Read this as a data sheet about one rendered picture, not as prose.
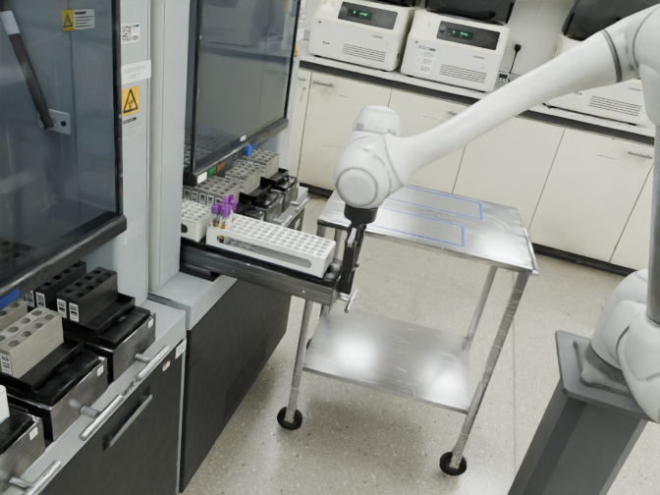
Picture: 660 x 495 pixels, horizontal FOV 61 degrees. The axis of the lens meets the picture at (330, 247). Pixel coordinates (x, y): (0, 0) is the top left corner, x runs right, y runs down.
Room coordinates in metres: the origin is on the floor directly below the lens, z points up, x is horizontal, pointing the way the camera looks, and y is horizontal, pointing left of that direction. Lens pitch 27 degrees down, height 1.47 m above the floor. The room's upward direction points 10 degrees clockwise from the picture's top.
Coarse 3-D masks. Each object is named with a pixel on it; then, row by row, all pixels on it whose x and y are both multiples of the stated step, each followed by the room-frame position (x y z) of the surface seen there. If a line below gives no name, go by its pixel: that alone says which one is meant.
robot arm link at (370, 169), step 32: (544, 64) 1.12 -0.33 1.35; (576, 64) 1.08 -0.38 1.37; (608, 64) 1.06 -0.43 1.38; (512, 96) 1.06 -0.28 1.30; (544, 96) 1.08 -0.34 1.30; (448, 128) 0.99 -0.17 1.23; (480, 128) 1.01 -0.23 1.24; (352, 160) 0.93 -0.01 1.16; (384, 160) 0.95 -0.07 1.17; (416, 160) 0.97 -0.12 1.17; (352, 192) 0.91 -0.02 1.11; (384, 192) 0.92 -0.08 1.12
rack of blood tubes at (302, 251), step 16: (208, 224) 1.18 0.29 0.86; (240, 224) 1.21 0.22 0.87; (256, 224) 1.22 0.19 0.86; (272, 224) 1.24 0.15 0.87; (208, 240) 1.17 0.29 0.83; (240, 240) 1.15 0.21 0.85; (256, 240) 1.14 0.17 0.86; (272, 240) 1.16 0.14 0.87; (288, 240) 1.17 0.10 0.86; (304, 240) 1.20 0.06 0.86; (320, 240) 1.21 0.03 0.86; (256, 256) 1.14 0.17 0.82; (272, 256) 1.18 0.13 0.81; (288, 256) 1.19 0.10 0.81; (304, 256) 1.12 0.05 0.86; (320, 256) 1.12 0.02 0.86; (320, 272) 1.11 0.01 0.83
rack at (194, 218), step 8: (184, 200) 1.29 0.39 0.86; (184, 208) 1.24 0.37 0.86; (192, 208) 1.26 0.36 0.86; (200, 208) 1.26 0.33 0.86; (208, 208) 1.27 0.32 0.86; (184, 216) 1.20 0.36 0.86; (192, 216) 1.20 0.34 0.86; (200, 216) 1.21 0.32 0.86; (208, 216) 1.22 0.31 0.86; (184, 224) 1.26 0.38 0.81; (192, 224) 1.18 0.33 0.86; (200, 224) 1.18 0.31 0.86; (184, 232) 1.22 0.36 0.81; (192, 232) 1.18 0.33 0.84; (200, 232) 1.18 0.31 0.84
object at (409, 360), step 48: (336, 192) 1.63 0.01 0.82; (432, 192) 1.78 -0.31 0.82; (336, 240) 1.84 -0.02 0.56; (384, 240) 1.39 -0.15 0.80; (432, 240) 1.41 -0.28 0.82; (480, 240) 1.47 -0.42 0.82; (528, 240) 1.62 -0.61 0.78; (336, 336) 1.63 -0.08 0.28; (384, 336) 1.68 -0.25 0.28; (432, 336) 1.74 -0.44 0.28; (384, 384) 1.42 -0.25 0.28; (432, 384) 1.46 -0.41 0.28; (480, 384) 1.35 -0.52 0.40
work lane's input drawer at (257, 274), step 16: (192, 256) 1.16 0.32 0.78; (208, 256) 1.15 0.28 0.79; (224, 256) 1.14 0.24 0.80; (240, 256) 1.14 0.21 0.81; (224, 272) 1.14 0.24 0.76; (240, 272) 1.13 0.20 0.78; (256, 272) 1.12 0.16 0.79; (272, 272) 1.12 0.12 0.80; (288, 272) 1.12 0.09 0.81; (336, 272) 1.14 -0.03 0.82; (272, 288) 1.11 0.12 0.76; (288, 288) 1.11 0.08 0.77; (304, 288) 1.10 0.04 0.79; (320, 288) 1.09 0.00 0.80; (336, 288) 1.12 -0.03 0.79; (352, 304) 1.12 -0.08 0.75
